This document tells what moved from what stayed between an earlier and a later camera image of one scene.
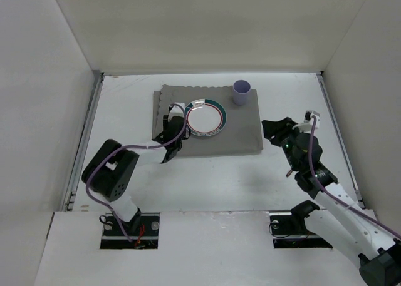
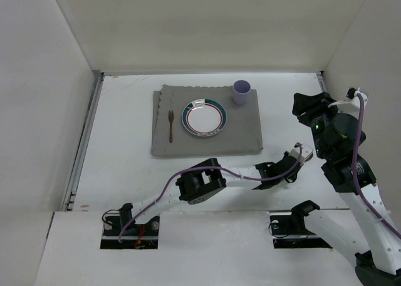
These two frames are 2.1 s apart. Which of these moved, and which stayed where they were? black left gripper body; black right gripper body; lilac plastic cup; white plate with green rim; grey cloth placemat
Moved: black right gripper body; black left gripper body
Stayed: grey cloth placemat; white plate with green rim; lilac plastic cup
